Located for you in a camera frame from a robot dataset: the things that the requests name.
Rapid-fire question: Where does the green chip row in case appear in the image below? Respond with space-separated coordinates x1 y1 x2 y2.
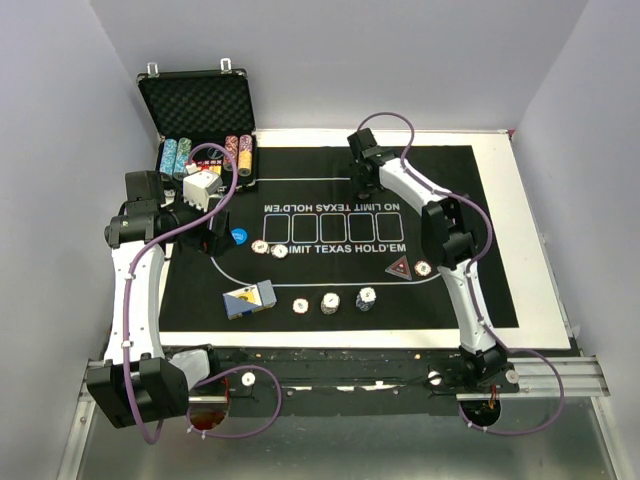
172 137 192 176

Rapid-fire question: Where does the blue small blind button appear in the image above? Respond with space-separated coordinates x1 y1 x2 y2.
231 228 248 245

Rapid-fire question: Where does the red chip row in case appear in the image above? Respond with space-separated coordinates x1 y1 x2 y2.
223 135 239 171

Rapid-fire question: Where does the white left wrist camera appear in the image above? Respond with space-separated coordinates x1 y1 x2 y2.
182 170 223 212

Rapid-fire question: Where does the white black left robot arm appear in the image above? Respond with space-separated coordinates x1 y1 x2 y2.
86 171 234 428

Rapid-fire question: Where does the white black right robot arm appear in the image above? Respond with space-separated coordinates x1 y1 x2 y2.
348 128 507 392

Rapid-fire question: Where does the white table board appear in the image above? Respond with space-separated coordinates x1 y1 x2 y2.
160 130 571 357

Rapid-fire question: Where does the red 100 poker chip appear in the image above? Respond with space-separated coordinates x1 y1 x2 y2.
251 240 270 255

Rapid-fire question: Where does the black poker table mat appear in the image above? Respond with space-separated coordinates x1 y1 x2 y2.
158 144 520 333

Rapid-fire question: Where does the red triangular dealer button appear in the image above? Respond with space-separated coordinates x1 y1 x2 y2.
385 256 412 281

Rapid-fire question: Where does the blue poker chip stack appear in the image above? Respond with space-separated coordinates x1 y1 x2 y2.
355 287 376 312

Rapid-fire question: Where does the card deck in case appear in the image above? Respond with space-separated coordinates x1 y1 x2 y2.
194 148 225 176

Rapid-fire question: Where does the aluminium rail frame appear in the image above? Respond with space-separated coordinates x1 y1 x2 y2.
58 353 624 479

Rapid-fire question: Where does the orange chip row in case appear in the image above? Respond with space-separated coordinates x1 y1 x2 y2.
237 134 253 177

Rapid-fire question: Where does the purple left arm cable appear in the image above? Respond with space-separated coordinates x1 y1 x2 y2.
118 143 283 445

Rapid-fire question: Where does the grey poker chip stack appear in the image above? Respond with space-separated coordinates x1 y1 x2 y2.
320 292 341 315

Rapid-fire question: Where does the red poker chip stack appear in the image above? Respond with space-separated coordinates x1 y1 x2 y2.
292 298 309 315

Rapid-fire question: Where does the blue chip row in case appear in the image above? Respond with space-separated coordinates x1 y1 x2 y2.
158 138 178 179

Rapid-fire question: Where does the grey 1 poker chip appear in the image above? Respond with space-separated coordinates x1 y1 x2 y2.
271 244 289 259

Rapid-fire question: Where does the black aluminium poker case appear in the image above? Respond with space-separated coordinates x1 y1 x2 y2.
136 58 259 191

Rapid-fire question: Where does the blue playing card box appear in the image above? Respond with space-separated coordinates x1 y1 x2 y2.
222 280 277 320

